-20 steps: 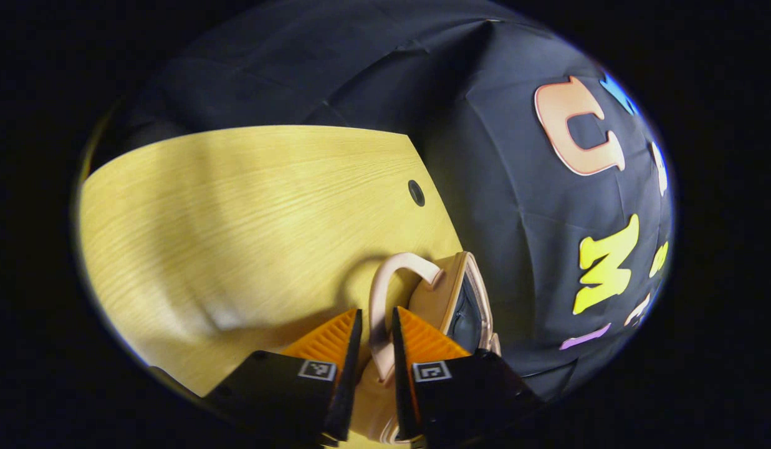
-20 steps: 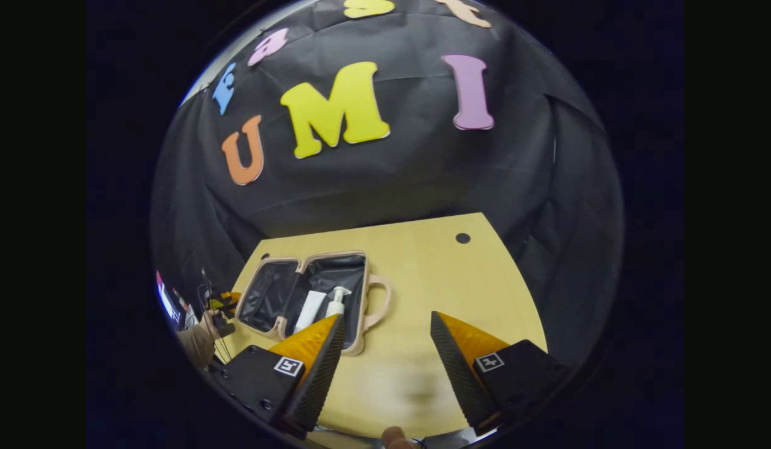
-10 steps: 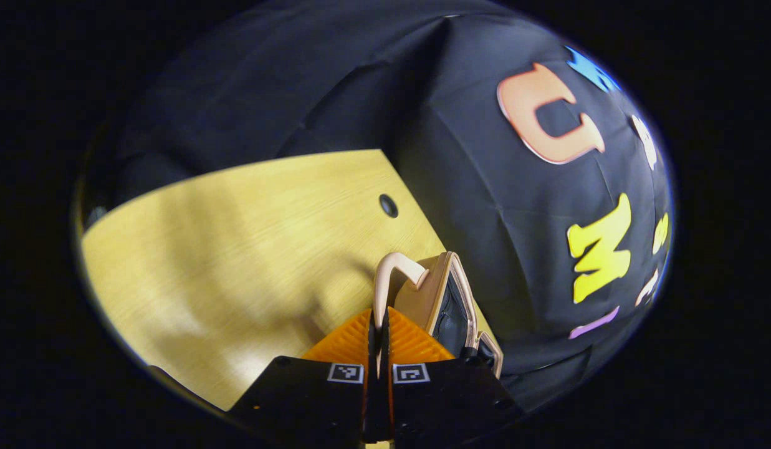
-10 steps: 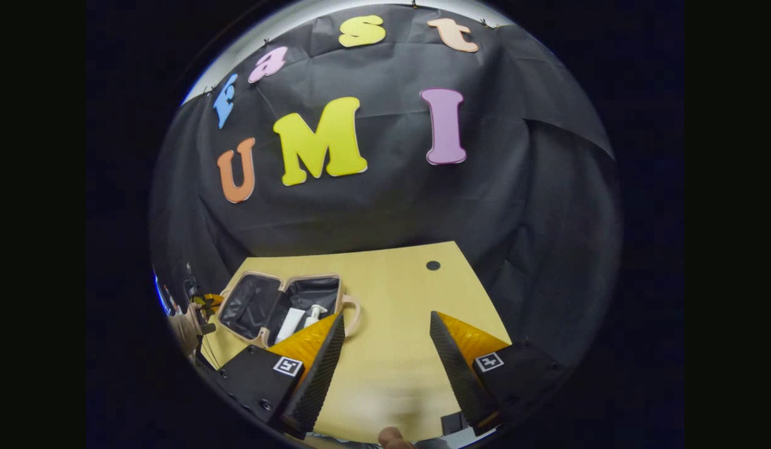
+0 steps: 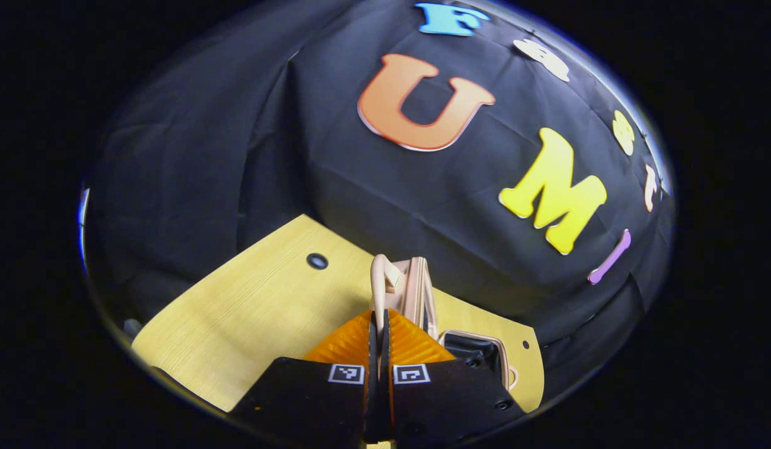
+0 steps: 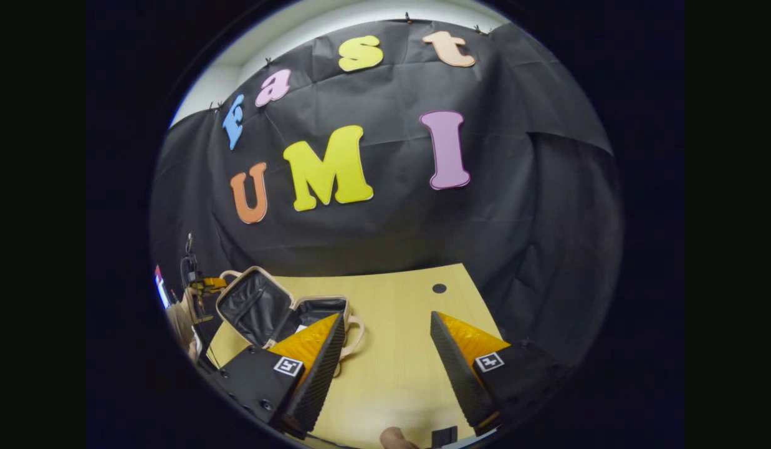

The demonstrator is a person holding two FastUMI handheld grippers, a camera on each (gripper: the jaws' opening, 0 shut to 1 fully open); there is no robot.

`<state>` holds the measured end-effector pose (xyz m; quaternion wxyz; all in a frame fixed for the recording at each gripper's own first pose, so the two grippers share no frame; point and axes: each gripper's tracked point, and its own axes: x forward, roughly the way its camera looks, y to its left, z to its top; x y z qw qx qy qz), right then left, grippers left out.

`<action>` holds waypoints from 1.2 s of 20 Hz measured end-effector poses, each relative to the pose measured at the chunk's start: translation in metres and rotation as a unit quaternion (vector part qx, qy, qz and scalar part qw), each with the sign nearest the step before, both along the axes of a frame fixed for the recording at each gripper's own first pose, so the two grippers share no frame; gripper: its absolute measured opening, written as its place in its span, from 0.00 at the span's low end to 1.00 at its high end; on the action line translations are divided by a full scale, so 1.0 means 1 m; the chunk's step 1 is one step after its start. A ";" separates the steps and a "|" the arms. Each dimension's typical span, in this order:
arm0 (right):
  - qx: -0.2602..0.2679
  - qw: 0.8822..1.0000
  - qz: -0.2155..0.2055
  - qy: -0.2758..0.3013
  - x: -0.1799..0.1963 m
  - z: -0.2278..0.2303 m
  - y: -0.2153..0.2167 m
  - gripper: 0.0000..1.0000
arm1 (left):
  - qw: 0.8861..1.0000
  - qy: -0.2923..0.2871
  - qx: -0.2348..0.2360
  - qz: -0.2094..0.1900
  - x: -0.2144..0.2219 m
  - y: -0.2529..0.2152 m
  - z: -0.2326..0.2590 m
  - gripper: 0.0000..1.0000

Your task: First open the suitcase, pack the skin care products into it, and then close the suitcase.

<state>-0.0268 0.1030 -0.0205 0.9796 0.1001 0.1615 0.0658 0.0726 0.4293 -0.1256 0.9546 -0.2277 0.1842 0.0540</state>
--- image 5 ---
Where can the black backdrop cloth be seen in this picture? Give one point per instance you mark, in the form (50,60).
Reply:
(298,156)

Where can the pink suitcase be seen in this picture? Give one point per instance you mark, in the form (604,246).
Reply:
(416,293)

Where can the small grey object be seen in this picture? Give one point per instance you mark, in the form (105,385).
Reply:
(133,327)

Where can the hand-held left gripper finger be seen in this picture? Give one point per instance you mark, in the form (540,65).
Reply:
(373,399)
(386,399)

